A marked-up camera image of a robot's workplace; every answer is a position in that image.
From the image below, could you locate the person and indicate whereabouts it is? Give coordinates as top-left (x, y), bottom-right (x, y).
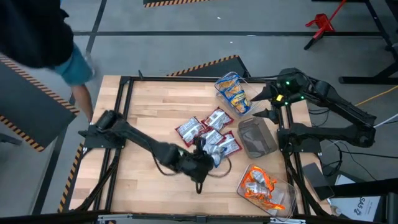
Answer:
top-left (0, 0), bottom-right (96, 87)

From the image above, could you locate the black equipment stand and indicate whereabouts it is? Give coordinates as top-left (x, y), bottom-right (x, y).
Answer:
top-left (329, 177), bottom-right (398, 224)

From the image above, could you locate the yellow extension cable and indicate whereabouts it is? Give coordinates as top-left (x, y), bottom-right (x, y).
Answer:
top-left (355, 85), bottom-right (398, 106)

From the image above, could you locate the black floor cable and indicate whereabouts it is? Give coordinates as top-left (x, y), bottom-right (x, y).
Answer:
top-left (338, 150), bottom-right (398, 159)

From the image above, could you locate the smoky grey plastic bin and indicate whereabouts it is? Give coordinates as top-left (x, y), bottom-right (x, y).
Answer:
top-left (237, 116), bottom-right (279, 159)

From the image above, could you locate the black flat box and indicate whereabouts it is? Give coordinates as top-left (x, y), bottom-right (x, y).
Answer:
top-left (302, 161), bottom-right (336, 202)

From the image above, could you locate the blue Maruchan ramen pack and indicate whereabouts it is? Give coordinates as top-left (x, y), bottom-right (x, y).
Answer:
top-left (201, 142), bottom-right (228, 169)
top-left (216, 73), bottom-right (246, 102)
top-left (228, 88), bottom-right (252, 114)

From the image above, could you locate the white printed box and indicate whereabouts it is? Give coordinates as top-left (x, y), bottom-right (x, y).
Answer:
top-left (329, 174), bottom-right (384, 223)

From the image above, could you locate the clear plastic bin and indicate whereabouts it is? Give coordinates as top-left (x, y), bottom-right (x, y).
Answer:
top-left (214, 70), bottom-right (264, 118)
top-left (236, 163), bottom-right (297, 218)

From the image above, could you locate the person's leg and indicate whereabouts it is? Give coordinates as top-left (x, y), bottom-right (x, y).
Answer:
top-left (70, 83), bottom-right (95, 125)

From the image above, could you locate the white cable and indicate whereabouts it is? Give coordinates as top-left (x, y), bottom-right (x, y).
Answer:
top-left (373, 113), bottom-right (398, 129)

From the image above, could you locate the red metal clamp stand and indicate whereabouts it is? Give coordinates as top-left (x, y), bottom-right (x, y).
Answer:
top-left (303, 0), bottom-right (348, 50)

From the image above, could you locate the black crossbar with silver brackets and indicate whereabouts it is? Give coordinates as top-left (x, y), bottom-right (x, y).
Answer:
top-left (0, 210), bottom-right (398, 224)

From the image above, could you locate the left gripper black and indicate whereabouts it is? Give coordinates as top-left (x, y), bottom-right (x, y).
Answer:
top-left (178, 136), bottom-right (215, 194)

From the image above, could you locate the black hazard-striped floor mat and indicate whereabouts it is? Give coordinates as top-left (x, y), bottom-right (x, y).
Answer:
top-left (142, 0), bottom-right (210, 9)
top-left (167, 54), bottom-right (252, 80)

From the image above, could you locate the black metal stand frame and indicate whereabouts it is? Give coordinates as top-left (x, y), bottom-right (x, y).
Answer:
top-left (338, 0), bottom-right (398, 85)

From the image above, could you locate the black aluminium table frame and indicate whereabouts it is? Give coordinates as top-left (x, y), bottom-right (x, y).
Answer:
top-left (74, 74), bottom-right (330, 217)

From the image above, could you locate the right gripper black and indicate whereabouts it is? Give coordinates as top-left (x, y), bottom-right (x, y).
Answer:
top-left (250, 67), bottom-right (307, 125)

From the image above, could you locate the large black hazard-striped mat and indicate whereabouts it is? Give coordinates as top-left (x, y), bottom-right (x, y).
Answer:
top-left (0, 54), bottom-right (80, 152)

